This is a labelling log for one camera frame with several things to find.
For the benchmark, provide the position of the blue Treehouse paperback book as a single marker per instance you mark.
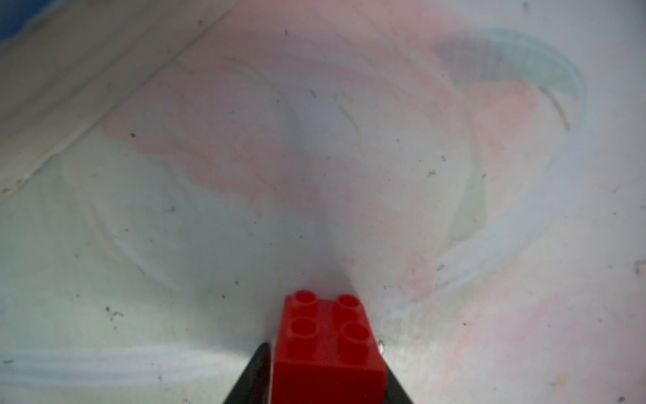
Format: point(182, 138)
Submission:
point(73, 66)

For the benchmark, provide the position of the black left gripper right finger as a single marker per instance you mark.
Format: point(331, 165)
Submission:
point(394, 392)

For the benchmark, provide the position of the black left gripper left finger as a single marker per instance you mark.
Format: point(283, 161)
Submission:
point(253, 385)

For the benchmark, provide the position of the red lego brick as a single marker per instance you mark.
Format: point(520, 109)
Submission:
point(325, 352)

